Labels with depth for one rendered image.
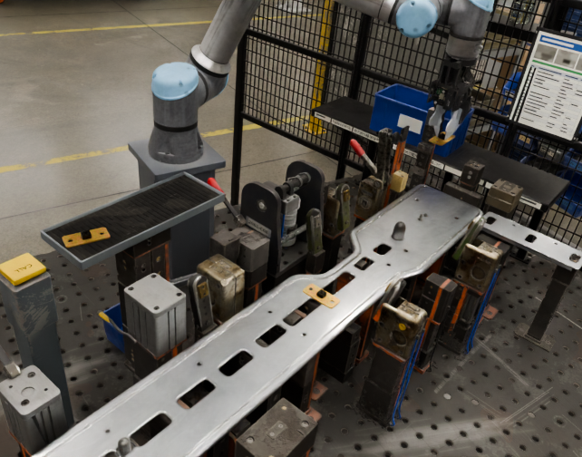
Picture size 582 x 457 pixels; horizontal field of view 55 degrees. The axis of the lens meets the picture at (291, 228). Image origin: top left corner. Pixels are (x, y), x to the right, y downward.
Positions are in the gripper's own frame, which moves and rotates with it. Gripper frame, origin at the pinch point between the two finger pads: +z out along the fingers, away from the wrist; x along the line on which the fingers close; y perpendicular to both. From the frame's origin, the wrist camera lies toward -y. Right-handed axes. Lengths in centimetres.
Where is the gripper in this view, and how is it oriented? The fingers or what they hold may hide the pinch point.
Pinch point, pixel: (443, 132)
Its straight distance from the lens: 148.3
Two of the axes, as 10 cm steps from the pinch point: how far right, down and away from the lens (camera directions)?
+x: 7.6, 4.2, -4.9
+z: -0.9, 8.2, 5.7
